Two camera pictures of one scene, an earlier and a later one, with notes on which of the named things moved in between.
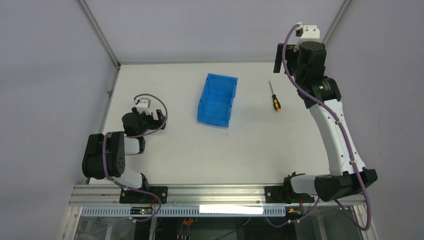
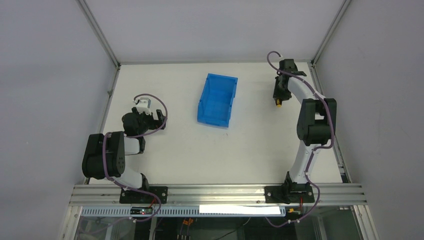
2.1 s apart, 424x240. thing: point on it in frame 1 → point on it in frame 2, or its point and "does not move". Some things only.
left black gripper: x=159 y=118 does not move
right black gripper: x=277 y=57 → x=280 y=91
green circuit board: x=141 y=210 does not move
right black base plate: x=280 y=194 does not move
